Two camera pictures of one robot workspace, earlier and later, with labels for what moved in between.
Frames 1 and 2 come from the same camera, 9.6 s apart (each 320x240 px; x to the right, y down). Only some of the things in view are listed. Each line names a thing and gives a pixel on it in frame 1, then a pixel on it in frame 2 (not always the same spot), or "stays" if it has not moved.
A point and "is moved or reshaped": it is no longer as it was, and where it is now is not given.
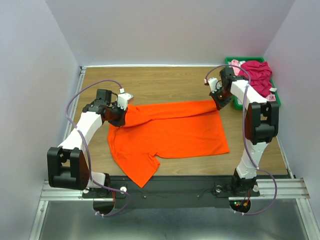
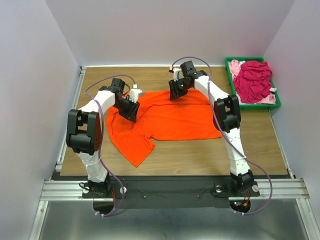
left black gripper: x=121 y=121 to x=131 y=114
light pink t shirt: x=235 y=65 stays
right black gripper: x=219 y=104 to x=174 y=93
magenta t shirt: x=260 y=75 stays
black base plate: x=175 y=192 stays
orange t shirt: x=167 y=129 is moved or reshaped
